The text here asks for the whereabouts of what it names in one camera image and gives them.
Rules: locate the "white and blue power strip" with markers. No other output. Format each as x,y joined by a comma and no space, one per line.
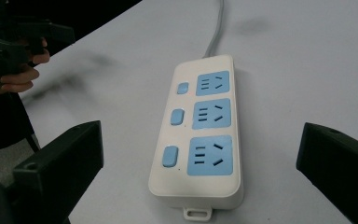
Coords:
195,133

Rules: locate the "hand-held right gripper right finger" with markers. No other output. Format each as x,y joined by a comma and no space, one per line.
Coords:
341,165

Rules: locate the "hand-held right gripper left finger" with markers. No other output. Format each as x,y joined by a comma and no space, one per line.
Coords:
62,165

